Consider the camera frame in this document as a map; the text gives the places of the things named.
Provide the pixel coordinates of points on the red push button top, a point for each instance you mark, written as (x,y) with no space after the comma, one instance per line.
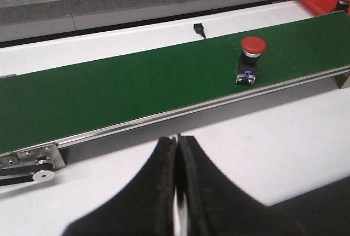
(247,66)

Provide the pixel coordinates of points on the red mushroom push button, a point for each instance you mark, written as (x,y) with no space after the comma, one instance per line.
(341,5)

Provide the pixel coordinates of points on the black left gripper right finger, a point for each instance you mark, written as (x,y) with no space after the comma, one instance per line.
(216,206)

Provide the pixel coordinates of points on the green conveyor belt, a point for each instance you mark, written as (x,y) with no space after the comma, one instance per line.
(45,106)

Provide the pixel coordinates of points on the aluminium conveyor side rail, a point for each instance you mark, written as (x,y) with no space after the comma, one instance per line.
(137,123)

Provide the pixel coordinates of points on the steel conveyor support bracket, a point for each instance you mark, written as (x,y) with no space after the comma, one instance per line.
(343,80)

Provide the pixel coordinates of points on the black drive belt with pulleys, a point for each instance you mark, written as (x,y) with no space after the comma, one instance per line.
(43,171)

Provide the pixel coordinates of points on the steel motor mount plate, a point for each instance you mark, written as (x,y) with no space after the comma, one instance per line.
(32,155)

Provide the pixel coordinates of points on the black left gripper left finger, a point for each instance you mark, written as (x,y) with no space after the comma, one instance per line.
(143,207)

